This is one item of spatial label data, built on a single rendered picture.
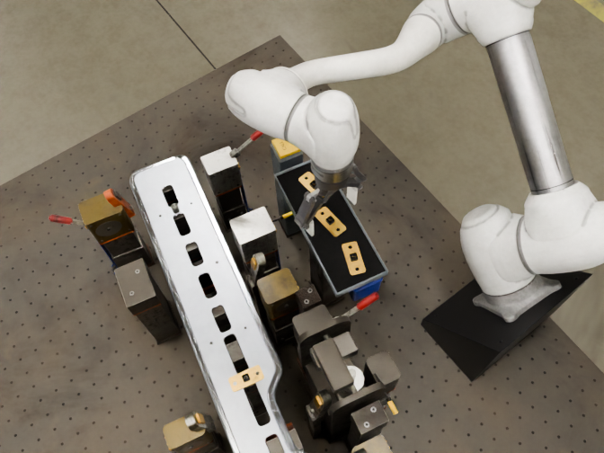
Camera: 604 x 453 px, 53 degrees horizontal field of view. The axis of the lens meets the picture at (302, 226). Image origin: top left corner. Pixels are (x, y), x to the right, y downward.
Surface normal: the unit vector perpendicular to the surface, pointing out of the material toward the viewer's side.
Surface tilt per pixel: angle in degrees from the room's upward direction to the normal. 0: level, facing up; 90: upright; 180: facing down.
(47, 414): 0
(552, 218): 56
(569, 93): 0
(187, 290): 0
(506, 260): 65
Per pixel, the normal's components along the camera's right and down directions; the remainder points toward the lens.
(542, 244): -0.73, 0.14
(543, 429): -0.03, -0.47
